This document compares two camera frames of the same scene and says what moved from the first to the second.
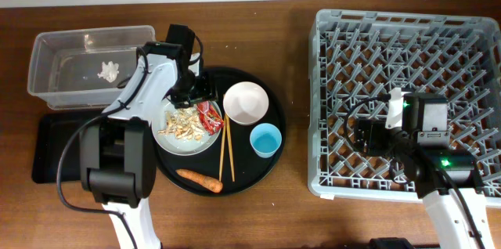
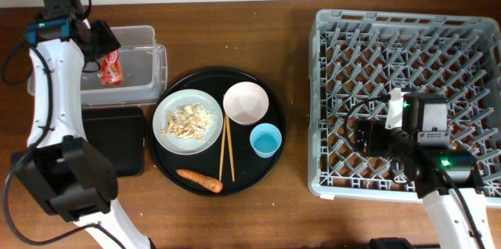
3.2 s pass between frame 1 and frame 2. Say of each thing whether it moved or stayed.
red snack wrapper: moved
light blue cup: stayed
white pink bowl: stayed
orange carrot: stayed
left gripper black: moved
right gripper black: stayed
